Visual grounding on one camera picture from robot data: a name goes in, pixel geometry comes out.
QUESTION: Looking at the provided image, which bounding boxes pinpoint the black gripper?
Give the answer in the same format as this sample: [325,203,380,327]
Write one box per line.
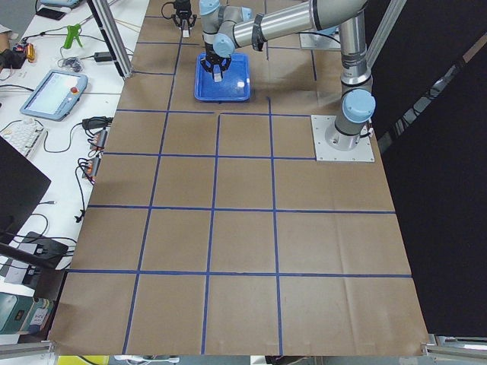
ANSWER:
[161,2,197,37]
[201,53,231,81]

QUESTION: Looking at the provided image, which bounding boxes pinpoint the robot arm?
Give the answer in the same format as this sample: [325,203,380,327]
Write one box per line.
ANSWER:
[199,1,376,151]
[161,0,197,38]

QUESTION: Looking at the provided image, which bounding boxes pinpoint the blue plastic tray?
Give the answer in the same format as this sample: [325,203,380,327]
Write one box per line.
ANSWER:
[194,52,251,102]

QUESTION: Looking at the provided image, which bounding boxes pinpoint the black power adapter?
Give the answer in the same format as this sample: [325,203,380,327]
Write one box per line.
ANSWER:
[94,52,113,62]

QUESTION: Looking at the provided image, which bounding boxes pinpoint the teach pendant tablet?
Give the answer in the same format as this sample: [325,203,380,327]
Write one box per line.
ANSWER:
[20,70,88,121]

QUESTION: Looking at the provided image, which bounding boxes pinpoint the brown paper table cover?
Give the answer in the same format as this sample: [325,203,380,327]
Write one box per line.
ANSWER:
[49,1,428,357]

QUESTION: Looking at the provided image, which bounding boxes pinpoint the white keyboard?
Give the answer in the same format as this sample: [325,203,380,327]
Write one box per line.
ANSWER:
[1,119,46,159]

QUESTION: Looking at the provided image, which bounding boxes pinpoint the black monitor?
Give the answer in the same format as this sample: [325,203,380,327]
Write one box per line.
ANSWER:
[1,138,51,244]

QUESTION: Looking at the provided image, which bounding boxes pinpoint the aluminium frame post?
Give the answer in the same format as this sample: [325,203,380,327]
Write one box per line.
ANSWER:
[87,0,133,79]

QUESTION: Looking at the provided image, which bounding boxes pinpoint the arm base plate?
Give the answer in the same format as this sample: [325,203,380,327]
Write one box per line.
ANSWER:
[299,33,341,51]
[310,115,375,163]

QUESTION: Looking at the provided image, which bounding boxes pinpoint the green handled reacher grabber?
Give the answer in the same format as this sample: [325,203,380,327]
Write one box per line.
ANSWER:
[63,24,83,49]

